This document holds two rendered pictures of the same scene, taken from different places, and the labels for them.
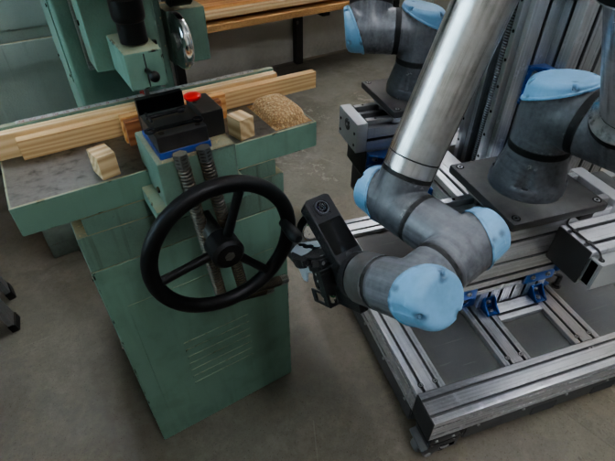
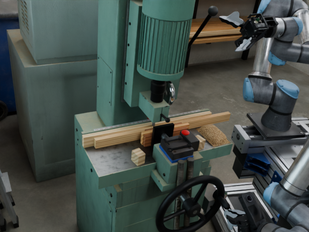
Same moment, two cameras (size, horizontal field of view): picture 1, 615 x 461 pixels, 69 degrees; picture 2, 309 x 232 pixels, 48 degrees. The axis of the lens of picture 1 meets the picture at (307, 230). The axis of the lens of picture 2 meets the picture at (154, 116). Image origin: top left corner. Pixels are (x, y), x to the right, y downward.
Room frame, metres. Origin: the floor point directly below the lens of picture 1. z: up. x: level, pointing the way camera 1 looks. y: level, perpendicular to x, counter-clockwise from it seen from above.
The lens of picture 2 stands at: (-0.31, 0.31, 1.73)
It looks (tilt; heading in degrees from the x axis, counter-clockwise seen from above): 32 degrees down; 1
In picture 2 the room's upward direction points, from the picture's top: 7 degrees clockwise
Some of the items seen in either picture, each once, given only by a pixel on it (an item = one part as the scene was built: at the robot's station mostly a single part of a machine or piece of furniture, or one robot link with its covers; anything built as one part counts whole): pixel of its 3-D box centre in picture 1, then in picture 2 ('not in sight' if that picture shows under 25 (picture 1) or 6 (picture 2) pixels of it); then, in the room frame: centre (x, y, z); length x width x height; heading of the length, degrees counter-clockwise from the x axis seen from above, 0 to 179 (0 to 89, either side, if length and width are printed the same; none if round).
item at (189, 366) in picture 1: (180, 271); (131, 206); (0.98, 0.39, 0.36); 0.58 x 0.45 x 0.71; 32
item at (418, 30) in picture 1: (418, 30); (283, 95); (1.26, -0.30, 0.98); 0.13 x 0.12 x 0.14; 85
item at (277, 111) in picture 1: (277, 105); (213, 132); (0.94, 0.06, 0.92); 0.14 x 0.09 x 0.04; 32
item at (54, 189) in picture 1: (177, 159); (164, 155); (0.79, 0.26, 0.87); 0.61 x 0.30 x 0.06; 122
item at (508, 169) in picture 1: (533, 162); not in sight; (0.78, -0.46, 0.87); 0.15 x 0.15 x 0.10
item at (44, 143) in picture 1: (186, 109); (168, 128); (0.92, 0.26, 0.92); 0.65 x 0.02 x 0.04; 122
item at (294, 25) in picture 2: not in sight; (287, 27); (1.09, -0.15, 1.36); 0.11 x 0.08 x 0.09; 122
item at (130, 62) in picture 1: (138, 62); (153, 107); (0.90, 0.34, 1.03); 0.14 x 0.07 x 0.09; 32
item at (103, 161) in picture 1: (103, 161); (138, 156); (0.70, 0.37, 0.92); 0.04 x 0.03 x 0.05; 42
